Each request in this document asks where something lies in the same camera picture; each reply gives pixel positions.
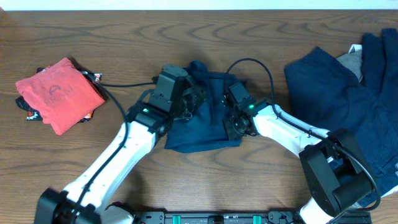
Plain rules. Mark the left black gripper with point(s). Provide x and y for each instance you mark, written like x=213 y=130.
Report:
x=198 y=98

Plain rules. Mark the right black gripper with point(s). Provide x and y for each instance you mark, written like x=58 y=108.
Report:
x=232 y=134

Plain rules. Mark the navy blue shorts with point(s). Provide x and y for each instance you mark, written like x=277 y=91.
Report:
x=205 y=130

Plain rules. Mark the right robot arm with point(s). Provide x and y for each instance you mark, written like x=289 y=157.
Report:
x=335 y=169

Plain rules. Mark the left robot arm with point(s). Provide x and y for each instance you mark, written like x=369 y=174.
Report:
x=86 y=199

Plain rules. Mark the navy blue clothes pile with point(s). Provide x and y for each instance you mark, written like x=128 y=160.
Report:
x=324 y=93

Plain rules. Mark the red folded garment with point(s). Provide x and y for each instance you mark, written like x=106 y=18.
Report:
x=61 y=94

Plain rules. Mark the grey white garment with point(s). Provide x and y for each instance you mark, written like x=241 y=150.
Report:
x=353 y=60

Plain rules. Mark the black patterned folded garment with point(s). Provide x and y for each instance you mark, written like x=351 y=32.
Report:
x=34 y=115

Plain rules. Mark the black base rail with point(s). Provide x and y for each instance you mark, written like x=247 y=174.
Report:
x=273 y=217

